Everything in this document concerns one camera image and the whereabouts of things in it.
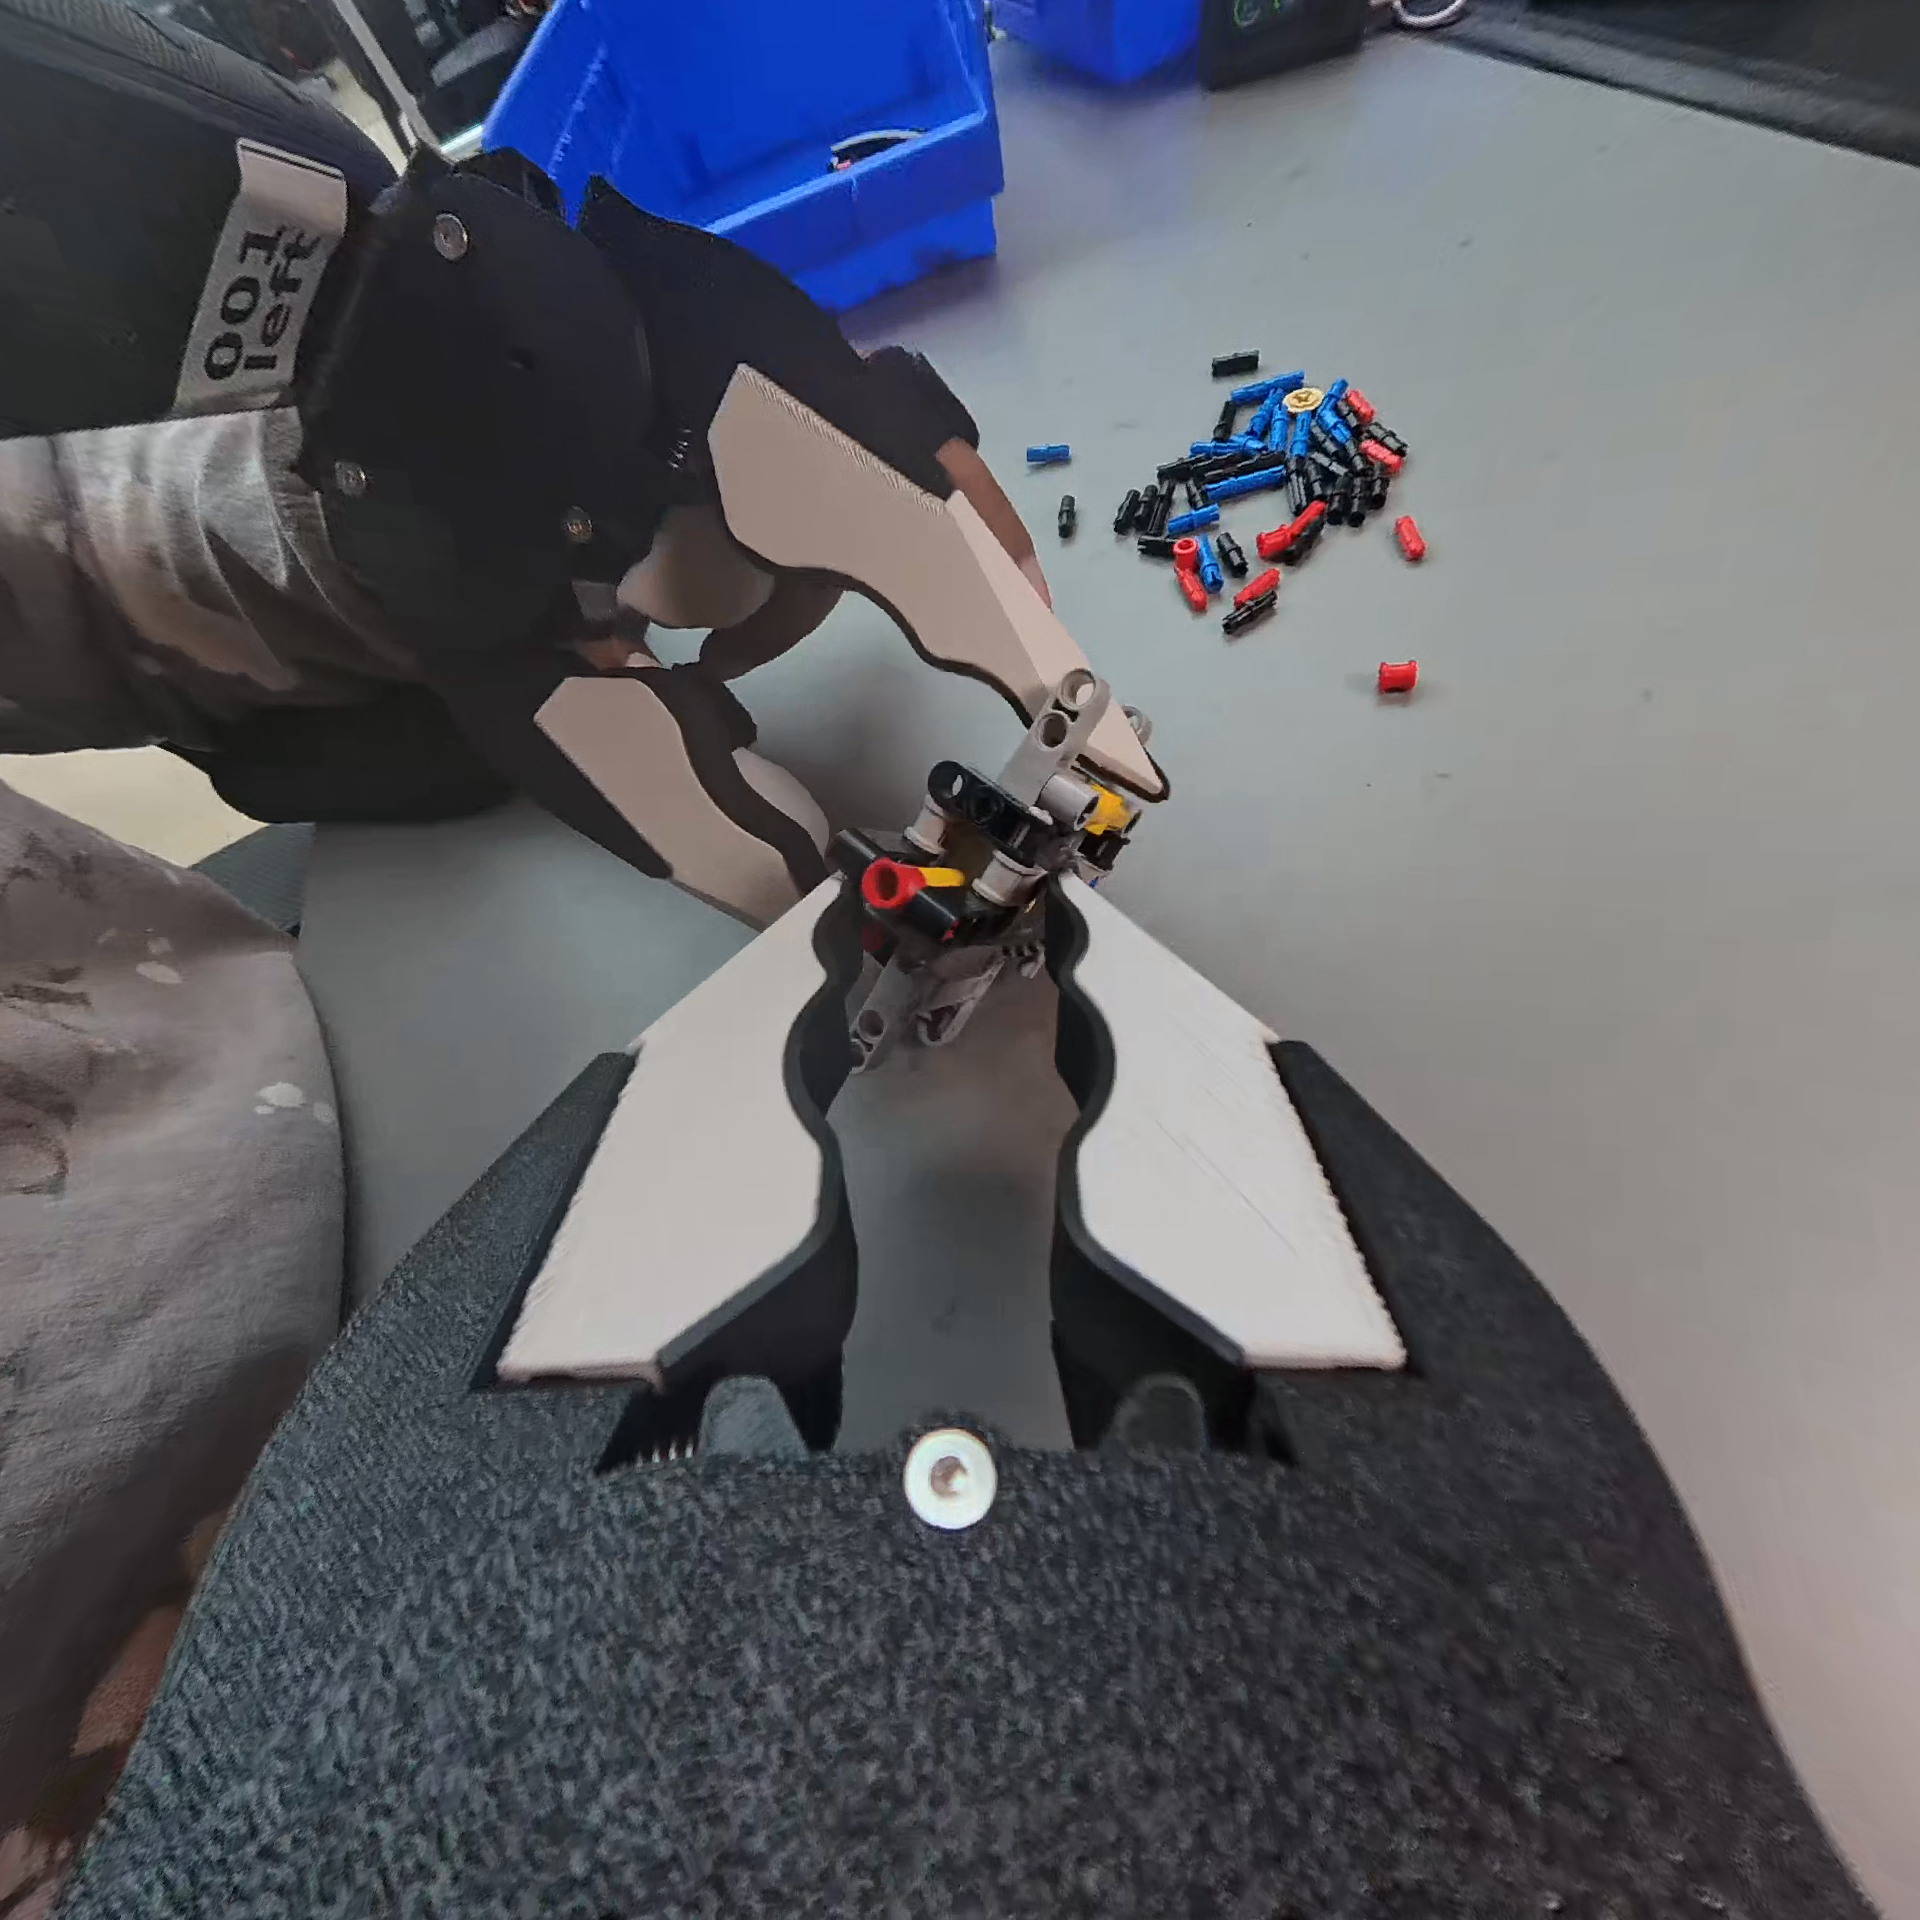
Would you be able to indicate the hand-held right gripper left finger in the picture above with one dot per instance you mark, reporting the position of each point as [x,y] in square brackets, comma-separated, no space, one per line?
[676,1215]

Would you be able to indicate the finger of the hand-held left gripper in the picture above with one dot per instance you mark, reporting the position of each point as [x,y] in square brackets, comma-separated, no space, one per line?
[676,779]
[901,555]

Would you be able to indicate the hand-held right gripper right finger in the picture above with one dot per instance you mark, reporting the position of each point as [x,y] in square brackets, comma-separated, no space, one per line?
[1231,1198]

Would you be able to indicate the grey toy brick assembly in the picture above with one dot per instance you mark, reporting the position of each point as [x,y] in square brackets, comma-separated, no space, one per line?
[989,868]

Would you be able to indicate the pile of small connector pins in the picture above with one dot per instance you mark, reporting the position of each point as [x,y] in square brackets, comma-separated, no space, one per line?
[1275,480]

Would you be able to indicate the person's left forearm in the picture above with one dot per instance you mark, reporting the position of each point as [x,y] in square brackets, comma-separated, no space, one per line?
[150,569]

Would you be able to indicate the grey desk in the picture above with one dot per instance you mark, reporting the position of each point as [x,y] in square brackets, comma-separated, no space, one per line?
[1573,900]

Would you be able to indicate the person's left hand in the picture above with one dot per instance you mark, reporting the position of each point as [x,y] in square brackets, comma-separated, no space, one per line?
[773,621]

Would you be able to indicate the short blue storage bin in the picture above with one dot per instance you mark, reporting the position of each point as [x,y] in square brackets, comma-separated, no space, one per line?
[751,105]

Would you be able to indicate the black mesh chair seat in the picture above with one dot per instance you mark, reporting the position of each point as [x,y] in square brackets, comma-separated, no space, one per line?
[257,879]

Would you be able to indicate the red toy bush piece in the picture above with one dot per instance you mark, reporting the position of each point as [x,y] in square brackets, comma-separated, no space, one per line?
[1398,676]

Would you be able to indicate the person's grey sweatshirt torso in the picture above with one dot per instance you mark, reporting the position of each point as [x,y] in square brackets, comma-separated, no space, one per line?
[135,1198]

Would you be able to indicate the long blue storage bin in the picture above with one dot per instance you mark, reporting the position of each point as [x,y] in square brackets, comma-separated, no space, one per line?
[1103,39]

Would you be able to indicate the black device with green display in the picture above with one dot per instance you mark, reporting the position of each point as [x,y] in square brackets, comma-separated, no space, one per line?
[1285,39]

